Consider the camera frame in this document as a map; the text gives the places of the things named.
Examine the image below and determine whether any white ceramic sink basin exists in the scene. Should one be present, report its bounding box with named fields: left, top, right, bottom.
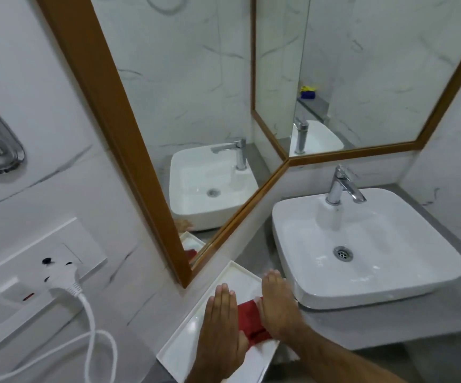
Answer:
left=271, top=188, right=461, bottom=310

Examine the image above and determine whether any person's left forearm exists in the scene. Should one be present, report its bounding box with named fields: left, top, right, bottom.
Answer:
left=185, top=367, right=235, bottom=383

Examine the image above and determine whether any person's left hand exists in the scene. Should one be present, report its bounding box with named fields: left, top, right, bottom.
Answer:
left=196, top=283, right=250, bottom=373

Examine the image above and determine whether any large wooden framed mirror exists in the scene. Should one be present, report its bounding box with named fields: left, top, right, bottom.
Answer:
left=34, top=0, right=291, bottom=288

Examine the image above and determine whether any white power plug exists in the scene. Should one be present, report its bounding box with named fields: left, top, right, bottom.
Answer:
left=45, top=262, right=84, bottom=297

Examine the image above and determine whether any red cloth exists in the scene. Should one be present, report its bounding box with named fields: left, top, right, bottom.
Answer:
left=236, top=297, right=275, bottom=349

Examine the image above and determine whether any white rectangular tray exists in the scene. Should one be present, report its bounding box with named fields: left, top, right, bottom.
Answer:
left=156, top=260, right=301, bottom=383

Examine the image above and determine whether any white power cable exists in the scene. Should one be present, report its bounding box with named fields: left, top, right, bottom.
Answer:
left=0, top=293, right=119, bottom=383

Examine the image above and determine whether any small wooden framed mirror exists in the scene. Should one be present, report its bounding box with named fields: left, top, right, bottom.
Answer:
left=250, top=0, right=461, bottom=168

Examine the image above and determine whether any chrome sink faucet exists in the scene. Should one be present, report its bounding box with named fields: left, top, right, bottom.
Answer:
left=325, top=165, right=367, bottom=206

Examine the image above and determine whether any person's right forearm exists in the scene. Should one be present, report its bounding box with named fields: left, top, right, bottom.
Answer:
left=282, top=332, right=410, bottom=383

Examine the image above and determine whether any person's right hand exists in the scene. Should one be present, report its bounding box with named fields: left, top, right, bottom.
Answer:
left=254, top=269, right=310, bottom=348

